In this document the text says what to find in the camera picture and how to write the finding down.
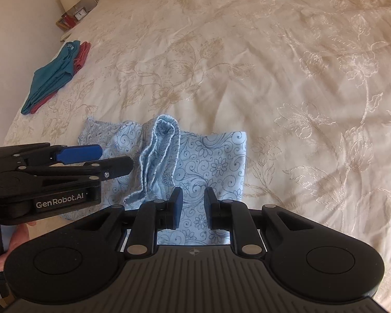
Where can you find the light blue floral pants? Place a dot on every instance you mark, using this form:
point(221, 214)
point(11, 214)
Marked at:
point(166, 157)

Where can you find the small alarm clock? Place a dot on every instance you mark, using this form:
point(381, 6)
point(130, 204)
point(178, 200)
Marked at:
point(80, 14)

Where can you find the red picture frame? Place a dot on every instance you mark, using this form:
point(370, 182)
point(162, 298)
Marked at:
point(66, 22)

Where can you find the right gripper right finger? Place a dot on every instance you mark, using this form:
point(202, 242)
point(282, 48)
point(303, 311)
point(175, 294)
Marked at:
point(218, 213)

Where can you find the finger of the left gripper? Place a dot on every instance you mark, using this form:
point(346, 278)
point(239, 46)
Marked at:
point(77, 154)
point(106, 169)

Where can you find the folded teal pants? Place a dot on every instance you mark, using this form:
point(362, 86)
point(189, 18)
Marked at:
point(53, 76)

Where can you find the person's left hand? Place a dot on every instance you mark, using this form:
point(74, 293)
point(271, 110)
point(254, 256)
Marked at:
point(20, 236)

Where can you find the folded red pants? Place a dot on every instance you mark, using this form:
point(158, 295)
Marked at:
point(78, 64)

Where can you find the cream embroidered bedspread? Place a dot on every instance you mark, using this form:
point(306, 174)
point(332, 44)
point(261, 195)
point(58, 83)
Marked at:
point(308, 81)

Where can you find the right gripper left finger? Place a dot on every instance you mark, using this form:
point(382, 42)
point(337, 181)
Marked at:
point(169, 212)

